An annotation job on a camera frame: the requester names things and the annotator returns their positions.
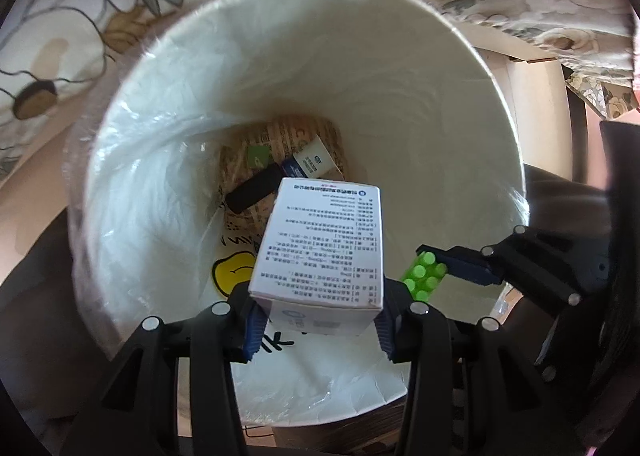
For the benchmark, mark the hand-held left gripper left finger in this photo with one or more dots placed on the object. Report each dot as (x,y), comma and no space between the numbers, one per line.
(252,331)

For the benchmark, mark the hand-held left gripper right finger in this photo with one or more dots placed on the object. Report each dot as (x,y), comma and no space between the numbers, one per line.
(385,336)

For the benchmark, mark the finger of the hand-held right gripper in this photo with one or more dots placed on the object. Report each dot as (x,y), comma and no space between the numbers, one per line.
(475,273)

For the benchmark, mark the green toy brick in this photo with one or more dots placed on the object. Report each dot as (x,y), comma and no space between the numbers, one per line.
(422,278)

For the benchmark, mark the small white printed box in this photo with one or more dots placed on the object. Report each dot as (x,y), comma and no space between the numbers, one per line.
(320,246)

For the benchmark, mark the black cylinder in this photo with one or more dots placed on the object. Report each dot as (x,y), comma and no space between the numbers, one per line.
(250,192)

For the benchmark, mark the white milk carton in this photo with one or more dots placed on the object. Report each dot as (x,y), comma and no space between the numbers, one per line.
(312,158)

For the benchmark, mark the white trash bin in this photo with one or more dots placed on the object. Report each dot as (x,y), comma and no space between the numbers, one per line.
(350,61)

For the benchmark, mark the clear plastic bin liner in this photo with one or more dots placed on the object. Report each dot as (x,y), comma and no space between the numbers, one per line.
(140,176)

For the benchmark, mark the brown printed paper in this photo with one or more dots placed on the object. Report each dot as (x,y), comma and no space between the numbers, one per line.
(300,128)

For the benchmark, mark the person's grey trouser leg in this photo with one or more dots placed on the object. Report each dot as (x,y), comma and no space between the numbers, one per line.
(35,296)

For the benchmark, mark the wooden bed frame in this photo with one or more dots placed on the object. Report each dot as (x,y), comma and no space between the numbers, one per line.
(535,101)

